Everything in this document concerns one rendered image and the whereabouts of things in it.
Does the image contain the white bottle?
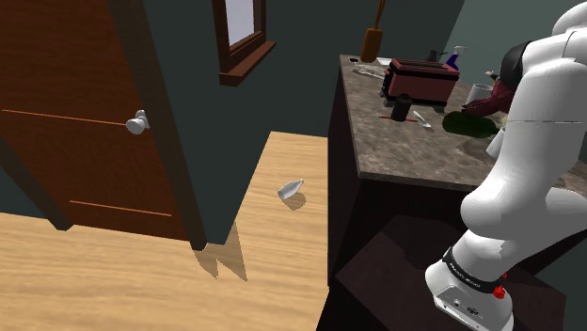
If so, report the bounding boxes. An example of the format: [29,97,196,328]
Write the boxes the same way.
[277,178,305,201]

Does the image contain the dark kitchen counter cabinet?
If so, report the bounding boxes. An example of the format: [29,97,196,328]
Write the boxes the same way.
[326,54,587,288]

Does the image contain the clear glass dish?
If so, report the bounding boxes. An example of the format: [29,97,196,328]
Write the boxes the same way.
[351,63,388,80]

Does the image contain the black cylindrical container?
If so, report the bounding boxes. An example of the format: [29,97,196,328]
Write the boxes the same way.
[389,93,413,123]

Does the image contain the brown framed window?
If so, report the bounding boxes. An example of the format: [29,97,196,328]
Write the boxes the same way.
[212,0,278,87]

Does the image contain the red toaster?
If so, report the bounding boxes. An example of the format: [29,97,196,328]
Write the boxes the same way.
[379,57,461,109]

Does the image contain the dark robot stand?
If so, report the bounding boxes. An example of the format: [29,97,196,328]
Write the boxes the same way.
[315,213,567,331]

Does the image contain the dark green bowl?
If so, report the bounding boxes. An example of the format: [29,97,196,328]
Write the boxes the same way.
[441,110,501,139]

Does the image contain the blue spray bottle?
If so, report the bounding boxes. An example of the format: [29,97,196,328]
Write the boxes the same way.
[444,45,467,72]

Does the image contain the white mug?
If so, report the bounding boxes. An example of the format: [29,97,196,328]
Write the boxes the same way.
[466,83,495,107]

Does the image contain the dark red figure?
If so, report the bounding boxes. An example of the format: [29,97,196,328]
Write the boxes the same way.
[461,71,516,118]

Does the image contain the brown wooden door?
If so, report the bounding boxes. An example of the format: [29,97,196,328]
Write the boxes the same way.
[0,0,209,252]

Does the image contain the silver trowel with red handle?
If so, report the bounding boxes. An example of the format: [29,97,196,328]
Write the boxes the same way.
[378,110,436,134]

